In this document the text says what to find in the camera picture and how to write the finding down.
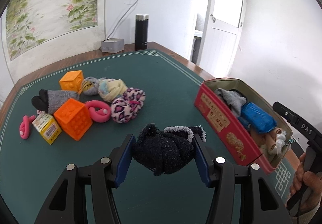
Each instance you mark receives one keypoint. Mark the black fuzzy sock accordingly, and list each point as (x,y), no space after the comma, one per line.
(163,151)

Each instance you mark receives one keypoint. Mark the beige sock bundle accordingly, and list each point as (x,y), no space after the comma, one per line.
(264,138)

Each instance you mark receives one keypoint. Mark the person's right forearm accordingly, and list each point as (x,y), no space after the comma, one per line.
(309,215)

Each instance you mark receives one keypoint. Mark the pastel yellow sock bundle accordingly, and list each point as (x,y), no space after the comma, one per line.
(112,90)

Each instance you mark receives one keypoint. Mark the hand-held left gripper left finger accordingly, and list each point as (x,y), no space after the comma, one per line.
(124,161)

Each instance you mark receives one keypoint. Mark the white door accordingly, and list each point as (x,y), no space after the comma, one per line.
(224,45)

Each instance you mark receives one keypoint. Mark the wall painting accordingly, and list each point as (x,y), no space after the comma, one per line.
(50,7)

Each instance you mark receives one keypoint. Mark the grey and black sock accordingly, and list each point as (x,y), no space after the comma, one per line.
(57,99)

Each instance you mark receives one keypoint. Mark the person's right hand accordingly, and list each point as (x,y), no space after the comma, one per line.
(314,181)

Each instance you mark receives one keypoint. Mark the small grey box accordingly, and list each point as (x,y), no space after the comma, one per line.
(112,45)

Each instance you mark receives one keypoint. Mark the leopard print sock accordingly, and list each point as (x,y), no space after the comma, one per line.
(127,107)

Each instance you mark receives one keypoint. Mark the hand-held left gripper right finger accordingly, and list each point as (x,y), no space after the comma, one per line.
(202,161)

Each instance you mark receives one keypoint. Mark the yellow medicine box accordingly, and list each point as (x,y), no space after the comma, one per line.
(47,129)

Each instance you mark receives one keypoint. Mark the black thermos bottle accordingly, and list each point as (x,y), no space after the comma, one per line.
(141,34)

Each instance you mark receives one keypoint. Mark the orange rubber cube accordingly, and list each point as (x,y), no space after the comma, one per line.
(73,119)
(71,83)

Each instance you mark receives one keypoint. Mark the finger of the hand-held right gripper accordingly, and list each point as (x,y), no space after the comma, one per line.
(284,112)

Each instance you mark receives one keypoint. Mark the pink foam curler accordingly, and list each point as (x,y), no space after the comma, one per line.
(100,118)
(25,129)

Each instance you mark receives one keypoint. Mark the red tin container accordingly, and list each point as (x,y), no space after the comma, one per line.
(226,123)

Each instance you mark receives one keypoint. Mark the teal binder clip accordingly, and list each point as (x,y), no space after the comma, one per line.
(292,140)

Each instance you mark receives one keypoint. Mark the white crumpled scrap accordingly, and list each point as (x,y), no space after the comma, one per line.
(280,139)

